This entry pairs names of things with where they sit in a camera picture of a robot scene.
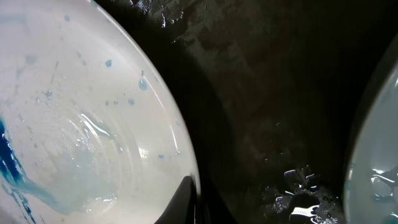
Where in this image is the dark brown serving tray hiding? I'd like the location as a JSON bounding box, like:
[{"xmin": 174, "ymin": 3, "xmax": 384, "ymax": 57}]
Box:
[{"xmin": 100, "ymin": 0, "xmax": 397, "ymax": 223}]

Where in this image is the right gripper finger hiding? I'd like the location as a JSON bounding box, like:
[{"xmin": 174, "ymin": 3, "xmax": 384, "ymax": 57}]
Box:
[{"xmin": 155, "ymin": 176, "xmax": 197, "ymax": 224}]

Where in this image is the white plate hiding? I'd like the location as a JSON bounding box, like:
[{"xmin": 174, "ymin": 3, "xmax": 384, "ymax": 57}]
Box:
[
  {"xmin": 1, "ymin": 1, "xmax": 201, "ymax": 223},
  {"xmin": 343, "ymin": 38, "xmax": 397, "ymax": 223}
]

